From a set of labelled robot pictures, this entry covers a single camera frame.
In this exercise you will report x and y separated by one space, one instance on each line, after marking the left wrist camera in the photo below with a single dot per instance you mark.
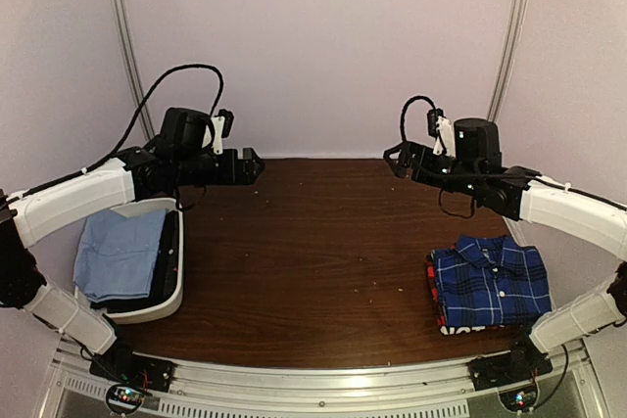
222 124

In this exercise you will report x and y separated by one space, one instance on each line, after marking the white plastic bin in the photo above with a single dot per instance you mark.
168 307

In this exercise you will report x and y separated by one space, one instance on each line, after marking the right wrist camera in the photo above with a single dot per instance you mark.
442 130

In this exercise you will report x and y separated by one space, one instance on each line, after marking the left aluminium frame post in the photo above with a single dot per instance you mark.
127 51

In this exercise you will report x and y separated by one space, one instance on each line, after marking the light blue long sleeve shirt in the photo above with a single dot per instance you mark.
117 255

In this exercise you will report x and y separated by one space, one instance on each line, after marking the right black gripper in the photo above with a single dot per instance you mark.
409 149

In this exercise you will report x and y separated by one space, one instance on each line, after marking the blue plaid folded shirt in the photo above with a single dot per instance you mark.
490 282

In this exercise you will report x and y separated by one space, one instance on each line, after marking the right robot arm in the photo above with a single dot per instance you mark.
466 158

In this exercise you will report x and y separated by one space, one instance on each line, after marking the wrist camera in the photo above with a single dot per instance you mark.
222 124
442 130

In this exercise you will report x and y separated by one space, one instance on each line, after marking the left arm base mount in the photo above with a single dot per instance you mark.
134 377

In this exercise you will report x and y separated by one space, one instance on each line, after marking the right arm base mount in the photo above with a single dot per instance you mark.
514 373

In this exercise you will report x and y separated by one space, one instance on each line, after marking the red black folded shirt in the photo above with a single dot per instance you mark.
444 328

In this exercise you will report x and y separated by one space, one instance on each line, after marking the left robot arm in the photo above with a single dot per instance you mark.
188 151

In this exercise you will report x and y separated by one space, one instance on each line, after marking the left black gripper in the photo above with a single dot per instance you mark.
230 175

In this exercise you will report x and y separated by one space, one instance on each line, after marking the aluminium frame post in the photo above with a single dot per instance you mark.
516 18
127 51

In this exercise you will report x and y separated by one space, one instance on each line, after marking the right aluminium frame post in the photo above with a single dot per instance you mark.
516 18

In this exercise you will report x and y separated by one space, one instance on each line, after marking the aluminium front rail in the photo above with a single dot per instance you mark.
431 389

